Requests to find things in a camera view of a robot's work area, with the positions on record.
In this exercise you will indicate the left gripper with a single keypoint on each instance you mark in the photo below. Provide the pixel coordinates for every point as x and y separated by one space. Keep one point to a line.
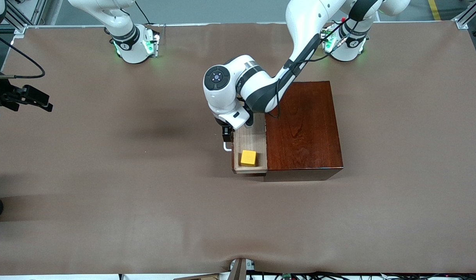
225 133

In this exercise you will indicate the yellow block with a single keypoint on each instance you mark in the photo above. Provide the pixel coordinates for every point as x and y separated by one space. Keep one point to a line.
248 158

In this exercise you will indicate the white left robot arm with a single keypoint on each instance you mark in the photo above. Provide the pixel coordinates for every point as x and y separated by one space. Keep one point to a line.
308 23

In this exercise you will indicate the dark wooden drawer cabinet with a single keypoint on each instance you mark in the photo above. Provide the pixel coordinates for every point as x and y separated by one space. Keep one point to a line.
311 136

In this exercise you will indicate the brown table cover sheet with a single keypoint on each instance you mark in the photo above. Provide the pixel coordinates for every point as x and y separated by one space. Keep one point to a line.
144 233

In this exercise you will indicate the aluminium frame profile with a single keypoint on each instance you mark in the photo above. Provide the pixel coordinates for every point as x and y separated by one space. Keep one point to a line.
16 17
465 19

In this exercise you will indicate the grey metal bracket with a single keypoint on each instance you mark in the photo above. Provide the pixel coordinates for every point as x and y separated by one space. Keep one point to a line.
239 268

